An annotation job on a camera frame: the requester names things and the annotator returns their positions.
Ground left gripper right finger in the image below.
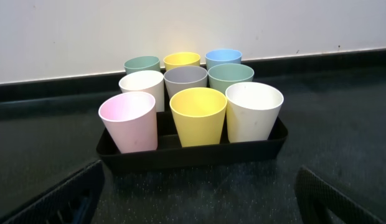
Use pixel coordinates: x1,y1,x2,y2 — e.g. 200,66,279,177
294,166,386,224

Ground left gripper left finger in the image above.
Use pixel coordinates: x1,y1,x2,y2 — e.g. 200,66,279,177
0,159,106,224

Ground pink cup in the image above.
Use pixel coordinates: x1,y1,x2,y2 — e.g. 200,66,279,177
98,91,159,154

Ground white cup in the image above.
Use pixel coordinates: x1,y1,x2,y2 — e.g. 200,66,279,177
118,70,166,113
225,82,285,144

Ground black tray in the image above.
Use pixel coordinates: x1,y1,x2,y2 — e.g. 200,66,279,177
96,110,289,174

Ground yellow cup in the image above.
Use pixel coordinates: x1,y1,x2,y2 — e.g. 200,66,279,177
162,51,202,72
169,86,228,148

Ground green cup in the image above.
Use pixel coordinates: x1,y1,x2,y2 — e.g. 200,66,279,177
207,63,255,95
123,55,161,75

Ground grey cup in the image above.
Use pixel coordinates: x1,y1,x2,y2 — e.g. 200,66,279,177
163,65,209,100

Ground blue cup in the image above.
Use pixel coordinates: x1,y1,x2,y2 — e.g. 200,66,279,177
204,48,243,70

